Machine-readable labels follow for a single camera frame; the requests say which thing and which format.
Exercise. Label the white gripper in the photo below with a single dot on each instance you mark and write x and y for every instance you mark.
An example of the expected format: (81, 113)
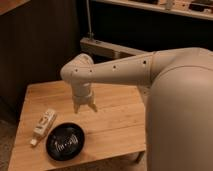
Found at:
(82, 100)

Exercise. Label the white plastic bottle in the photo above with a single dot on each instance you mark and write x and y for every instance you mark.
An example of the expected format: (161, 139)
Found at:
(43, 126)

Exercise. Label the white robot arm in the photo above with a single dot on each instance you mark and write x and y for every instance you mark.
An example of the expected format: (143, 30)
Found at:
(179, 108)

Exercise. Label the black ceramic bowl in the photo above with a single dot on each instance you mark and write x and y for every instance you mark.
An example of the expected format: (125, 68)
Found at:
(65, 141)

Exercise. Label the wooden table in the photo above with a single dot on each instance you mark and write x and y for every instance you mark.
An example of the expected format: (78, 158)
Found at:
(116, 128)

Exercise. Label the vertical metal pole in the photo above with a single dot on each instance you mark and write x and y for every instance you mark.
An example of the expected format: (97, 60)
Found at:
(90, 32)

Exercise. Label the long metal rail beam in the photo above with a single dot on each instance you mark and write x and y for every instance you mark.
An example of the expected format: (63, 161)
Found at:
(95, 47)

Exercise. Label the wooden wall shelf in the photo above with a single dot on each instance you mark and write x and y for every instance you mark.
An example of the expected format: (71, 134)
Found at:
(177, 7)

